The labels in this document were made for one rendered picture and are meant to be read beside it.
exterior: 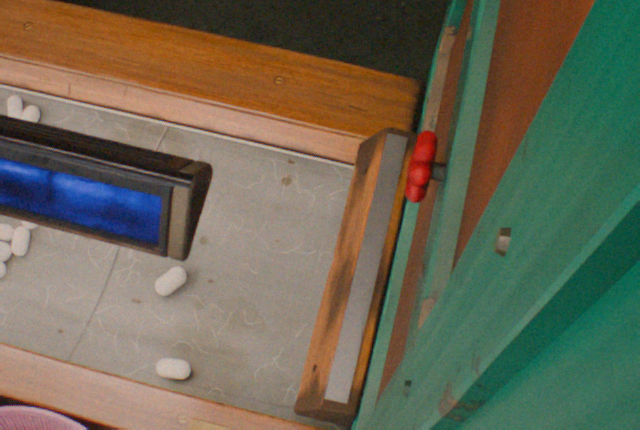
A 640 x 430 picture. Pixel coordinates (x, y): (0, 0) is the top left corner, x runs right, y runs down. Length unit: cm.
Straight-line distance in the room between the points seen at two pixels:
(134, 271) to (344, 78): 33
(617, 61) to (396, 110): 95
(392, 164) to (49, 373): 41
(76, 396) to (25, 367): 6
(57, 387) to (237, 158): 33
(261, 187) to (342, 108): 13
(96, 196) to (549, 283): 57
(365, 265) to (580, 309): 75
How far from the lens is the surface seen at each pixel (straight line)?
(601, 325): 19
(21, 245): 109
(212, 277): 107
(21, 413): 104
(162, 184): 71
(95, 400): 102
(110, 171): 72
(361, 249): 95
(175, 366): 103
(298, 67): 115
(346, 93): 113
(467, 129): 56
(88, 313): 107
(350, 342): 93
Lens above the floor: 176
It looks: 67 degrees down
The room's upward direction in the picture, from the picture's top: 7 degrees clockwise
